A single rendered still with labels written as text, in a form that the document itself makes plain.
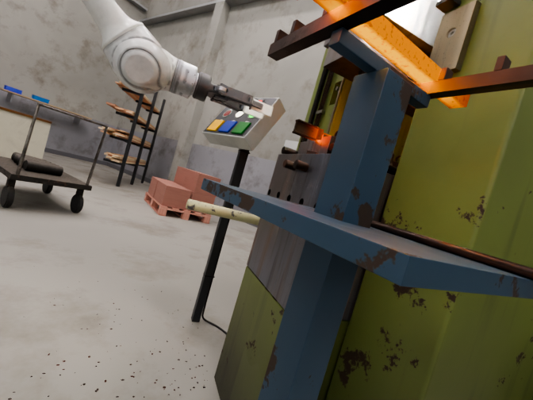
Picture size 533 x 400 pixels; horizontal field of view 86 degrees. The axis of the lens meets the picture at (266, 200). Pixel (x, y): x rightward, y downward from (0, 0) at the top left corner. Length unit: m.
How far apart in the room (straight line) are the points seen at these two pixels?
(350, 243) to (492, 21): 0.78
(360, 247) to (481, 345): 0.67
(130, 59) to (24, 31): 9.58
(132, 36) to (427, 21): 0.88
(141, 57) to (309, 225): 0.50
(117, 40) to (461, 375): 1.01
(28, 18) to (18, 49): 0.80
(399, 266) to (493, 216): 0.57
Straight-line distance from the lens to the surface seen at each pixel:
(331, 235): 0.24
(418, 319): 0.78
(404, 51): 0.49
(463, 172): 0.77
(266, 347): 0.93
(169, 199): 4.22
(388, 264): 0.20
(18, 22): 10.23
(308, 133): 0.98
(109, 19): 0.73
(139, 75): 0.66
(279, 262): 0.90
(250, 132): 1.30
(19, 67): 10.09
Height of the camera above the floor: 0.78
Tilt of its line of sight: 2 degrees down
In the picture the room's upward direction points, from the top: 16 degrees clockwise
